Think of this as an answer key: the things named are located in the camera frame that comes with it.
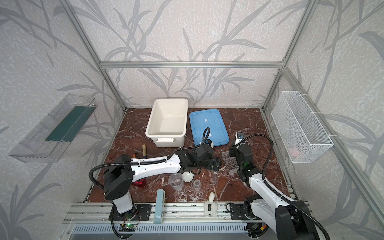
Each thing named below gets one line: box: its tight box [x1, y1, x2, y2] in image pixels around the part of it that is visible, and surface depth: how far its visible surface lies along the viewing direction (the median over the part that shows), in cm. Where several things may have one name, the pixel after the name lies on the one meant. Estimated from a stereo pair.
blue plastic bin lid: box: [189, 109, 230, 147], surface depth 113 cm
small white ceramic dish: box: [182, 171, 194, 183], surface depth 86 cm
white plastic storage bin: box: [145, 98, 188, 148], surface depth 104 cm
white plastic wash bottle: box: [204, 192, 219, 218], surface depth 74 cm
